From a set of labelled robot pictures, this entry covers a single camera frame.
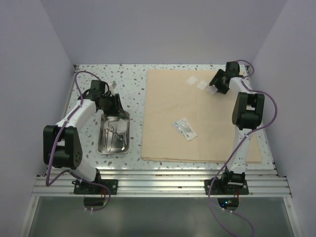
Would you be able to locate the stainless steel tray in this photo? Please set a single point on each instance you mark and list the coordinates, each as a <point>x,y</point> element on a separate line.
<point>101,140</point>

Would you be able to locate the small steel scissors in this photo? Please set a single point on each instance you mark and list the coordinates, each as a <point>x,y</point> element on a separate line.
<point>113,137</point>

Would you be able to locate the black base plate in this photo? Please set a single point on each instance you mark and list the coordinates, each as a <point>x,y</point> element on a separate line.
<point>83,188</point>
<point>228,189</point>

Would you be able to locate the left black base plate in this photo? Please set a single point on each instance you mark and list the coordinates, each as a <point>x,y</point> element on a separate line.
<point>83,188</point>

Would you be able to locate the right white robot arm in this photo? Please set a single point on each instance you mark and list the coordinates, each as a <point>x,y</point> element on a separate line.
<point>247,116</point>

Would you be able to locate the white gauze pad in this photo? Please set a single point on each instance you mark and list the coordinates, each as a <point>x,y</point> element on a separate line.
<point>192,80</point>
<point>212,89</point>
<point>202,85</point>

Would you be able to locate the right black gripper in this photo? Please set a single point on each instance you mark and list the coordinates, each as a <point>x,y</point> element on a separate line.
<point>216,80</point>

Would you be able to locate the steel hemostat forceps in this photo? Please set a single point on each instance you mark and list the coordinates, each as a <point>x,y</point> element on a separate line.
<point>108,130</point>

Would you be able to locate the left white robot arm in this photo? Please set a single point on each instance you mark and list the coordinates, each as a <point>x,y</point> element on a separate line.
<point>62,151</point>

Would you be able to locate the white blue sachet packet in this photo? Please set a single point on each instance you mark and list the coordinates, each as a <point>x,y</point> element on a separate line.
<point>185,129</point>

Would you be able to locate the beige cloth drape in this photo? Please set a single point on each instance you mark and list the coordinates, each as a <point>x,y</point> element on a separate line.
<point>168,99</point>

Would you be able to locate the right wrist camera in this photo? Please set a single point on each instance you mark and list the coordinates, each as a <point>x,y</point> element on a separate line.
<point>232,67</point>

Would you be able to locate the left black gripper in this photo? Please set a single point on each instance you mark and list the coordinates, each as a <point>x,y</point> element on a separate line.
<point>117,109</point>

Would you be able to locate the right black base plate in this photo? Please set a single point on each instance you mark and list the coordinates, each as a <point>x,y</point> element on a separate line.
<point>228,189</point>

